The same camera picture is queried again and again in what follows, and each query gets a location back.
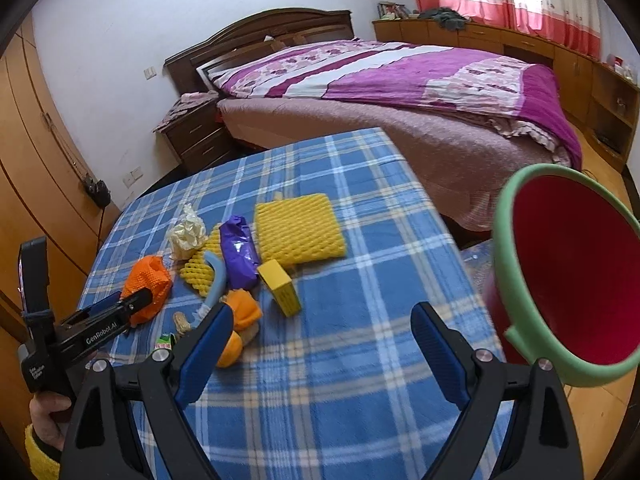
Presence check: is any black power adapter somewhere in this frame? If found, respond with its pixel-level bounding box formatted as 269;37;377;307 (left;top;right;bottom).
84;175;112;207

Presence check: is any bed with purple quilt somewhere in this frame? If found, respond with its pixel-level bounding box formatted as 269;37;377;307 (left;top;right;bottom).
207;40;583;171

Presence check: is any large yellow foam net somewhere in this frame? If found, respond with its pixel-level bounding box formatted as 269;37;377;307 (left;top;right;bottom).
253;192;348;267

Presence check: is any crumpled white paper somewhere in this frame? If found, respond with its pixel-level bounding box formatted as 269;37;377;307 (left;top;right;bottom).
167;203;208;261

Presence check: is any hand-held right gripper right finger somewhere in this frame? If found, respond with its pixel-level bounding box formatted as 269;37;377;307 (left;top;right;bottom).
410;301;586;480

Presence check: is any blue plaid tablecloth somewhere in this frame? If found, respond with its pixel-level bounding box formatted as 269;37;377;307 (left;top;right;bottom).
75;127;521;480

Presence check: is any grey clothes pile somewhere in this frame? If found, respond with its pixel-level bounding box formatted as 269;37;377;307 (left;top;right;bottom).
417;7;471;31

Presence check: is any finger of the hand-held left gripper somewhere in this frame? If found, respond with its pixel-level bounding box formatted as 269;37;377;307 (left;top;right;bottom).
76;295;125;320
117;286;157;330

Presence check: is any red bucket with green rim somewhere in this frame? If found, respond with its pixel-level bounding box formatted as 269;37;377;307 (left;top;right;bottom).
482;164;640;388

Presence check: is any small yellow foam net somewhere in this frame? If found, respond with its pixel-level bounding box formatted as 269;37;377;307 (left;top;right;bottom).
179;225;231;297

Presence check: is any orange wooden wardrobe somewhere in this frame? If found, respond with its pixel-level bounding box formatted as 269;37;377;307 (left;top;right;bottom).
0;12;126;441

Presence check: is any person's left hand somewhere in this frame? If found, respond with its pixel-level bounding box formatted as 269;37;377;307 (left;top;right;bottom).
29;392;74;445

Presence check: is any light blue curved handle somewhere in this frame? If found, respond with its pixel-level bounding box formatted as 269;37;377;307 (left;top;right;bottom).
192;252;228;326

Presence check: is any dark wooden nightstand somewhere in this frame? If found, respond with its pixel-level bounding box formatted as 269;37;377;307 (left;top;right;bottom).
165;97;236;173

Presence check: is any person's left forearm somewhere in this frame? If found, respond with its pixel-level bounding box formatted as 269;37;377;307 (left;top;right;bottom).
25;422;64;480

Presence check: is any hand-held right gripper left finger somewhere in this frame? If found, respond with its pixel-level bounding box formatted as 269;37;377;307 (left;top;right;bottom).
59;302;236;480

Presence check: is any small yellow box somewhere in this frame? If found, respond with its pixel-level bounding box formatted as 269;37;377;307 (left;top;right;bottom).
256;259;302;318

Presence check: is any dark wooden headboard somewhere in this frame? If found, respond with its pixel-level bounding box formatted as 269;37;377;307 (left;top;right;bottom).
165;7;356;96

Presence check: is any purple snack wrapper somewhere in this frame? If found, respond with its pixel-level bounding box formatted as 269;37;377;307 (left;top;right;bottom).
219;215;262;291

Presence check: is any large orange peel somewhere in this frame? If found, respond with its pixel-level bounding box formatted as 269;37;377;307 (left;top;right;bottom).
222;289;263;346

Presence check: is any small orange peel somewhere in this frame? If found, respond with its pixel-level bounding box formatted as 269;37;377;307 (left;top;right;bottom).
215;331;246;369

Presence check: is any orange foam net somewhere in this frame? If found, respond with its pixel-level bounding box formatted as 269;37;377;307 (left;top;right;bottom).
122;255;173;326

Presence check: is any pink floral cloth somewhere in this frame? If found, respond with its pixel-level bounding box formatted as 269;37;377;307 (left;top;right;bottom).
152;91;218;133

